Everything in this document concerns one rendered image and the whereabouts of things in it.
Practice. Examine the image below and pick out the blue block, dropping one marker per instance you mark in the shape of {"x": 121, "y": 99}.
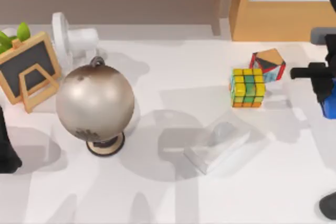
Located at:
{"x": 330, "y": 108}

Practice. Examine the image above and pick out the grey rounded box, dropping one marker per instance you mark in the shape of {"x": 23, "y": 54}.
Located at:
{"x": 318, "y": 36}

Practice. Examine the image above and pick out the red edged patterned cube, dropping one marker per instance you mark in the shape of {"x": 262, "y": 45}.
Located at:
{"x": 270, "y": 60}

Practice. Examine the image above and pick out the wooden cupboard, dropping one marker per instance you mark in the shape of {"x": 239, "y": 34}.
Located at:
{"x": 278, "y": 22}

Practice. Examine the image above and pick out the yellow green puzzle cube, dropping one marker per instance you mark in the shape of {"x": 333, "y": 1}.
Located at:
{"x": 246, "y": 87}

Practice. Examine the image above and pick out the dark grey rounded object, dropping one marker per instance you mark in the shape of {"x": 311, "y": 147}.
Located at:
{"x": 329, "y": 207}

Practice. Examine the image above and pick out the beige globe on stand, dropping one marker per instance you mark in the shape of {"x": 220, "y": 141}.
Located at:
{"x": 94, "y": 98}

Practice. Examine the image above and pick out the wooden open shelf unit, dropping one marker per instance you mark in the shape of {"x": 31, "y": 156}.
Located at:
{"x": 105, "y": 6}

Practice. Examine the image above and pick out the white desk fan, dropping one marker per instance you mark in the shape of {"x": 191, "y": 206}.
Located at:
{"x": 78, "y": 39}

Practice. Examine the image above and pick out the wooden framed blackboard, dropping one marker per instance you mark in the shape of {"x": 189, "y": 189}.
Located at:
{"x": 26, "y": 64}

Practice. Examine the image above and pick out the green plant in white pot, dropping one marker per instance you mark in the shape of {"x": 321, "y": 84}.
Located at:
{"x": 22, "y": 30}

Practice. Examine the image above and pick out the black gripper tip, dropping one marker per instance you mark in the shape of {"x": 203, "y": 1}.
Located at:
{"x": 8, "y": 150}

